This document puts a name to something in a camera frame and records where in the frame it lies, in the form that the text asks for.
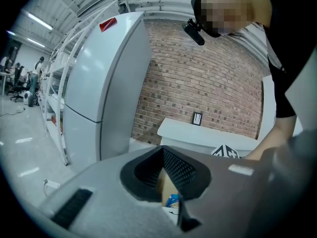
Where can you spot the blue snack packet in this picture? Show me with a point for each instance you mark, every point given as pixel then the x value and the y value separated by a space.
pixel 172 200

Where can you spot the white low cabinet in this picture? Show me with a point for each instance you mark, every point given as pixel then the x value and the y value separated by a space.
pixel 198 136

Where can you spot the white power strip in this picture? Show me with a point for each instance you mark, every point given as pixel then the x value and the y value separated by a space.
pixel 52 183

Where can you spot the white ceiling air duct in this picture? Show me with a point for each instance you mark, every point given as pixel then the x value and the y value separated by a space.
pixel 92 2

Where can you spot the long ceiling light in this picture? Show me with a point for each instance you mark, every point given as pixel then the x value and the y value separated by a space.
pixel 36 42
pixel 39 21

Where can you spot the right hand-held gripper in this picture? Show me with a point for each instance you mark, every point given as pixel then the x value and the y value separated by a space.
pixel 226 152

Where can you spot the small white heater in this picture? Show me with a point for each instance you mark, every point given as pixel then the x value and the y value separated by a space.
pixel 26 97

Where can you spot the black head camera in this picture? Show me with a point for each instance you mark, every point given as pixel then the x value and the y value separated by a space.
pixel 194 33

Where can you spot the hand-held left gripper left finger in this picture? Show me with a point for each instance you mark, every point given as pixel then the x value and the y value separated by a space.
pixel 106 207

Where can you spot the cardboard box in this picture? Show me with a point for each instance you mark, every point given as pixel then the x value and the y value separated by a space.
pixel 166 185

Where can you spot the white metal shelving rack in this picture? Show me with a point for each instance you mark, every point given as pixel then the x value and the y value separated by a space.
pixel 58 83

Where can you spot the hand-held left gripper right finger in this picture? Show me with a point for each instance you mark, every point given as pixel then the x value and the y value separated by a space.
pixel 223 197

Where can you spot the small black picture frame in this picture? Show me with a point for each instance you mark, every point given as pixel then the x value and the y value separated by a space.
pixel 197 118

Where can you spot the white refrigerator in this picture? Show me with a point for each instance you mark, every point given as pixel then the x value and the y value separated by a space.
pixel 99 88

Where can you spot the person's right forearm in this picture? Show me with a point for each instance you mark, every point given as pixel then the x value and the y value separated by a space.
pixel 275 137

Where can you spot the person's black shirt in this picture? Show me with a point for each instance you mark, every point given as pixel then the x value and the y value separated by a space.
pixel 289 58

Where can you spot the red sticker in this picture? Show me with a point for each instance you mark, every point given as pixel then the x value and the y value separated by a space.
pixel 107 24

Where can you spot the black office chair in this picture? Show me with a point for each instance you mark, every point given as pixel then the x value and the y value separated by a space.
pixel 16 85

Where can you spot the white desk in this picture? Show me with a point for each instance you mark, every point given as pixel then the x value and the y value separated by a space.
pixel 3 79

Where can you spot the tall white panel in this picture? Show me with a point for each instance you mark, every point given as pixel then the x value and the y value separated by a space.
pixel 268 105

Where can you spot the person's head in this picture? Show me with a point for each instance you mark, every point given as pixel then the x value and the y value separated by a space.
pixel 230 9

